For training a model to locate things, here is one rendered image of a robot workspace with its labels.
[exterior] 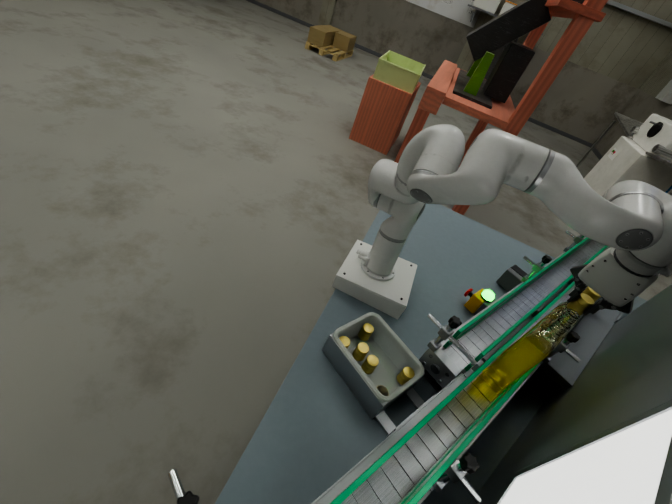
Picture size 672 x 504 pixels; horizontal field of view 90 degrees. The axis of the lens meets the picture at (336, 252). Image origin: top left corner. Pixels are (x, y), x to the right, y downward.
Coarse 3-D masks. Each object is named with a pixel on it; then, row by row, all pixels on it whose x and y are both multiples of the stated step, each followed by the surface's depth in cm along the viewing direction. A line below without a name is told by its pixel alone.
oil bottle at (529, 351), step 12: (528, 336) 75; (540, 336) 74; (516, 348) 78; (528, 348) 76; (540, 348) 74; (552, 348) 73; (504, 360) 81; (516, 360) 78; (528, 360) 76; (540, 360) 74; (492, 372) 84; (504, 372) 82; (516, 372) 79; (492, 384) 85; (504, 384) 82
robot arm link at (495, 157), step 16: (480, 144) 61; (496, 144) 60; (512, 144) 60; (528, 144) 60; (464, 160) 63; (480, 160) 60; (496, 160) 60; (512, 160) 60; (528, 160) 59; (544, 160) 59; (416, 176) 69; (432, 176) 66; (448, 176) 63; (464, 176) 61; (480, 176) 59; (496, 176) 59; (512, 176) 61; (528, 176) 60; (416, 192) 71; (432, 192) 68; (448, 192) 65; (464, 192) 62; (480, 192) 60; (496, 192) 60
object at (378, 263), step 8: (376, 240) 110; (384, 240) 106; (376, 248) 110; (384, 248) 108; (392, 248) 107; (400, 248) 108; (360, 256) 116; (368, 256) 115; (376, 256) 111; (384, 256) 109; (392, 256) 109; (368, 264) 115; (376, 264) 112; (384, 264) 111; (392, 264) 112; (368, 272) 114; (376, 272) 113; (384, 272) 113; (392, 272) 117; (384, 280) 114
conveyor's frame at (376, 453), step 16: (544, 304) 119; (528, 320) 110; (512, 336) 103; (432, 384) 96; (448, 384) 83; (432, 400) 79; (416, 416) 75; (400, 432) 71; (480, 432) 77; (384, 448) 68; (368, 464) 65; (352, 480) 62; (320, 496) 59; (336, 496) 59
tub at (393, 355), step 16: (368, 320) 98; (336, 336) 88; (352, 336) 98; (384, 336) 97; (352, 352) 95; (368, 352) 96; (384, 352) 98; (400, 352) 94; (384, 368) 94; (400, 368) 95; (416, 368) 90; (368, 384) 81; (384, 384) 90; (384, 400) 80
